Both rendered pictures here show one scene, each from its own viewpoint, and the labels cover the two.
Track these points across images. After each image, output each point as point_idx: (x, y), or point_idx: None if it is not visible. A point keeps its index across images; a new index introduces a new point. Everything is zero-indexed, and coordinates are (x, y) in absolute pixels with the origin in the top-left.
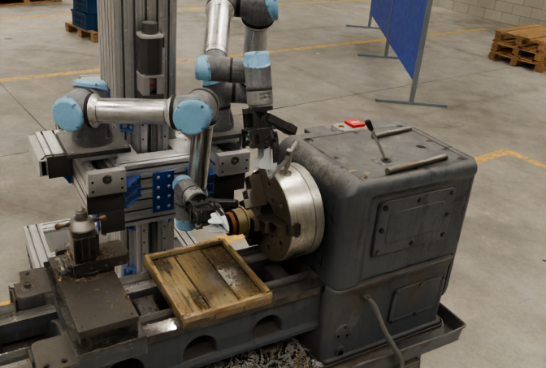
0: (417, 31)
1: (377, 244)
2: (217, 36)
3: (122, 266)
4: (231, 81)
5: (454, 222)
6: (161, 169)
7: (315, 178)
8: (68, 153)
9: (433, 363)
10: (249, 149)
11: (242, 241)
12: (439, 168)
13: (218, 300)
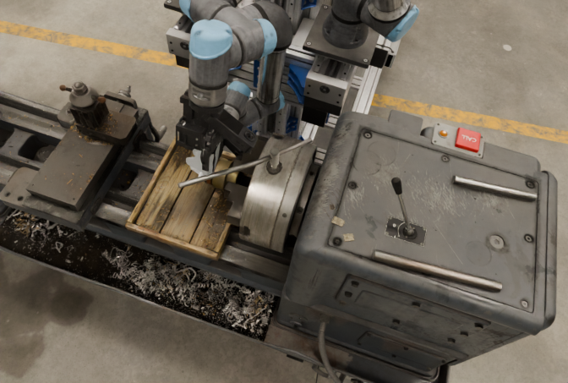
0: None
1: (342, 298)
2: None
3: None
4: None
5: (479, 341)
6: None
7: (313, 191)
8: (166, 1)
9: (469, 363)
10: (555, 19)
11: (434, 121)
12: (463, 298)
13: (177, 226)
